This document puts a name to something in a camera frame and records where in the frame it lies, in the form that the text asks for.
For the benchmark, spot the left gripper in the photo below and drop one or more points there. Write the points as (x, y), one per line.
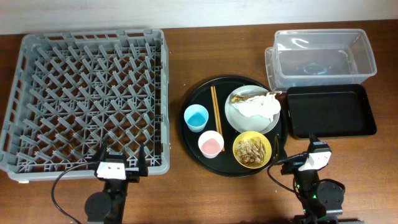
(134, 175)

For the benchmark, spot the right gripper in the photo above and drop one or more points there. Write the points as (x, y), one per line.
(293, 166)

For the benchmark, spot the food scraps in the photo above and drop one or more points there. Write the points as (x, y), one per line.
(250, 152)

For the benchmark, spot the white napkin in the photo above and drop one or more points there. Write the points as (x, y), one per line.
(264, 105)

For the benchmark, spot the yellow bowl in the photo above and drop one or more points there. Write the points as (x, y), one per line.
(264, 140)

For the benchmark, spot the brown snack wrapper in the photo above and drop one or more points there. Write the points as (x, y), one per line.
(239, 98)

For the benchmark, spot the pink plastic cup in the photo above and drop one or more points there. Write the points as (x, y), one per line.
(210, 143)

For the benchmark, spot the blue plastic cup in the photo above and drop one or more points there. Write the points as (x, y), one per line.
(196, 117)

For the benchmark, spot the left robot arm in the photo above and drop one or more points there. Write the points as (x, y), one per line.
(107, 206)

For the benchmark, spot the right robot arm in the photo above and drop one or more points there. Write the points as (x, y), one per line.
(321, 199)

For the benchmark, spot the grey dishwasher rack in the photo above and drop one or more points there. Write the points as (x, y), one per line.
(73, 90)

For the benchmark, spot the grey round plate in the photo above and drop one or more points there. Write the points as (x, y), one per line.
(241, 123)

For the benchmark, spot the black rectangular tray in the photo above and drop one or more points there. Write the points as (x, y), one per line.
(330, 111)

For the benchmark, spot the round black tray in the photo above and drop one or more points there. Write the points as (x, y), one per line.
(224, 163)

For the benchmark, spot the clear plastic bin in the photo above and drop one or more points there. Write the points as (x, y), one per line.
(312, 57)

